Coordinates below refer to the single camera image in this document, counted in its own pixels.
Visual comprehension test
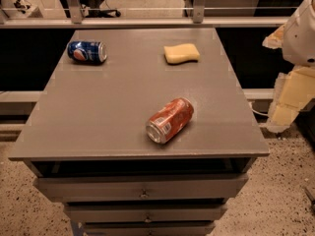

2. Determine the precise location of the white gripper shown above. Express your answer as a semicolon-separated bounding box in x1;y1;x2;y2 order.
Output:
262;0;315;133

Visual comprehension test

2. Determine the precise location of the red coke can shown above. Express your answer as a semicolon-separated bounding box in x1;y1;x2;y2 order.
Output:
146;97;194;144

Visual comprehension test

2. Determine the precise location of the blue pepsi can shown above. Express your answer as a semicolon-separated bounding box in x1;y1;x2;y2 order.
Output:
67;41;107;64

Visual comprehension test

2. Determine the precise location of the yellow sponge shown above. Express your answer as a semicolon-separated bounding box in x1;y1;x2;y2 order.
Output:
163;43;200;64

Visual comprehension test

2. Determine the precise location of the top grey drawer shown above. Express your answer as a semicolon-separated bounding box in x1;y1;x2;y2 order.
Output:
33;173;248;203

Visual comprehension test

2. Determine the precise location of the grey drawer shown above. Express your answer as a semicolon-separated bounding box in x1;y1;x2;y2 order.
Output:
33;173;248;203
84;221;215;236
64;204;227;223

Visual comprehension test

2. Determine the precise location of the grey drawer cabinet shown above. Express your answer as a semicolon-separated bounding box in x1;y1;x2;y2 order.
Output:
8;28;271;236

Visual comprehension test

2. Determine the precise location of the middle grey drawer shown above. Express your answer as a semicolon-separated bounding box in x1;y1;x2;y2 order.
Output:
64;204;227;223

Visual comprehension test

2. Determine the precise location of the metal railing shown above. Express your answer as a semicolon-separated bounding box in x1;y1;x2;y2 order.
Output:
0;0;287;29

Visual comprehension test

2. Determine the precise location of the bottom grey drawer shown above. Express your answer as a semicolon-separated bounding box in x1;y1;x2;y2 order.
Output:
84;221;215;236

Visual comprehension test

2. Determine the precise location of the white cable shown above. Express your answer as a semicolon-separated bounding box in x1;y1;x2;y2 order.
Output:
249;101;270;118

